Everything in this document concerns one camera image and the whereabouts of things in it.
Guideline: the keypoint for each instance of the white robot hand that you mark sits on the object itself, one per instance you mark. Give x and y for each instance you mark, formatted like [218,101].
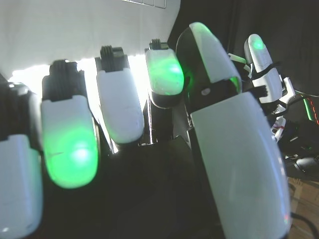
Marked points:
[231,154]

